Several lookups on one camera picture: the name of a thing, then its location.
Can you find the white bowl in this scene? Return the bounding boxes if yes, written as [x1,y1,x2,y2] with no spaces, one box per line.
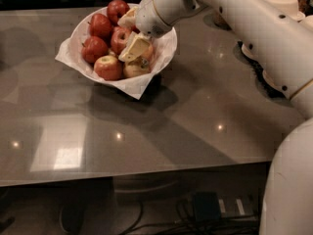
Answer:
[67,7,177,86]

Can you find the red-yellow apple front left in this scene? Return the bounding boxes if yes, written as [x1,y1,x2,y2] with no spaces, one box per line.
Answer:
[94,55,122,81]

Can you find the black mat under plates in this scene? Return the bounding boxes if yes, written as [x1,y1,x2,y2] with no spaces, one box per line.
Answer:
[238,41,284,99]

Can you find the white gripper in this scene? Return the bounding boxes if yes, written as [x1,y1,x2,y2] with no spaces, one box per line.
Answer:
[117,0,172,62]

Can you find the white paper liner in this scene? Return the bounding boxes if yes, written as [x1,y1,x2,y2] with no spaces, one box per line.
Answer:
[55,3,178,100]

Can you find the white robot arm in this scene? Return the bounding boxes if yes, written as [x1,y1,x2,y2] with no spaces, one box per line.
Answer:
[135,0,313,235]

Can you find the black power strip box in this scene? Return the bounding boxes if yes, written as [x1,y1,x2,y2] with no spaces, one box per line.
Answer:
[192,192,221,221]

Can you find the black floor cables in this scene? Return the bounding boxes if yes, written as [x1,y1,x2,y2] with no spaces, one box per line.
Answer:
[116,196,262,235]

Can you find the red apple centre with sticker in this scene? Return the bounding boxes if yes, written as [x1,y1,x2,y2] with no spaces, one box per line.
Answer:
[111,26,131,55]

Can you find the yellow apple front right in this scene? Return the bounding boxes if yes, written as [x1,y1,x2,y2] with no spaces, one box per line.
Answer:
[123,57,151,78]

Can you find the white foam container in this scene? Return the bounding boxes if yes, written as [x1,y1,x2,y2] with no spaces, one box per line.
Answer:
[266,0,305,22]

